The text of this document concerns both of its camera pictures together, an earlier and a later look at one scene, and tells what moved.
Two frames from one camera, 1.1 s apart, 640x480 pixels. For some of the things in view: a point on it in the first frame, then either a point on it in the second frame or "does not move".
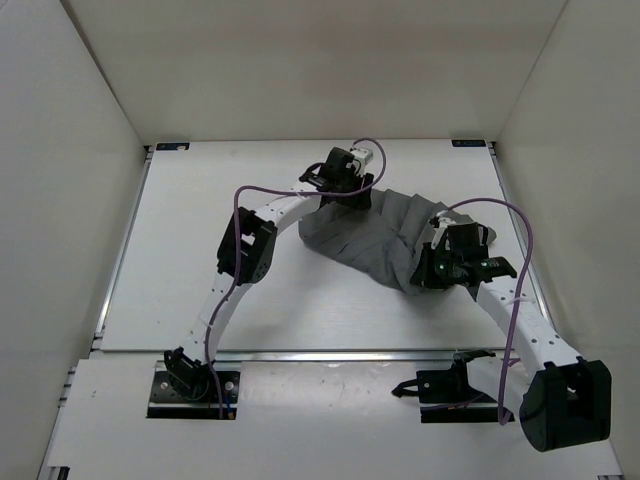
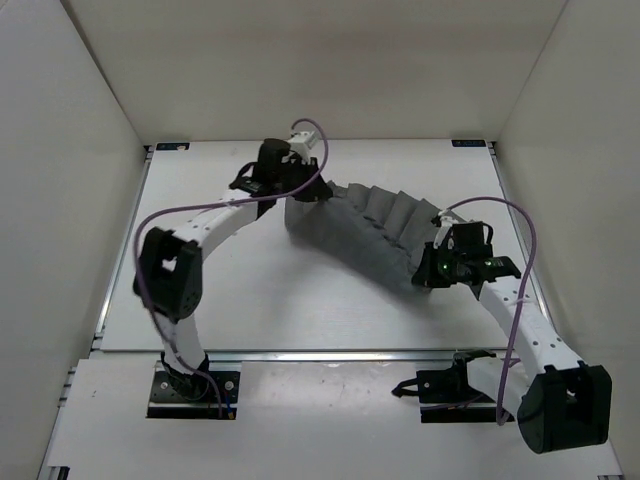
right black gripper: x=422 y=276 does not move
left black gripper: x=360 y=202 -> x=309 y=164
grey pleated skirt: x=382 y=240 does not move
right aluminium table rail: x=495 y=153 does not move
